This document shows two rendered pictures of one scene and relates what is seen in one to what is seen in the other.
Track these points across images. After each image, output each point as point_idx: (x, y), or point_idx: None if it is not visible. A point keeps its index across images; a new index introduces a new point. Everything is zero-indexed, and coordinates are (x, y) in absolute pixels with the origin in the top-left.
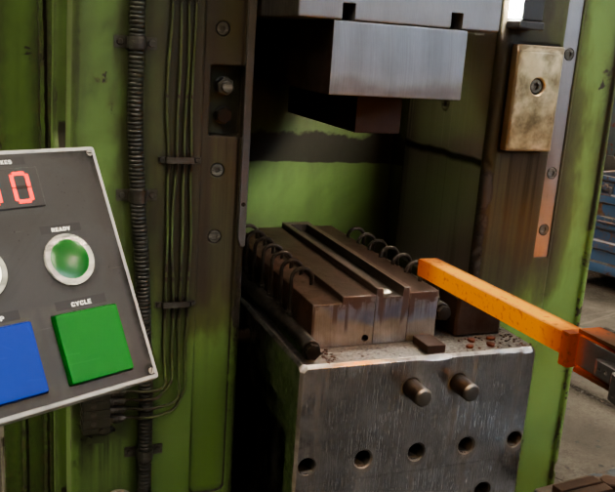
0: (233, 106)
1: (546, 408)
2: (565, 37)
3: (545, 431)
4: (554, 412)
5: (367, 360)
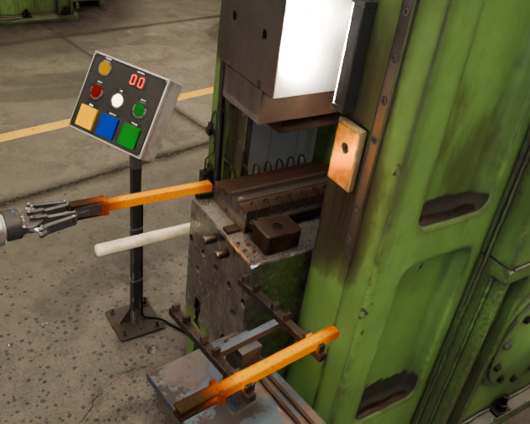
0: None
1: (341, 351)
2: (373, 127)
3: (339, 363)
4: (345, 358)
5: (206, 213)
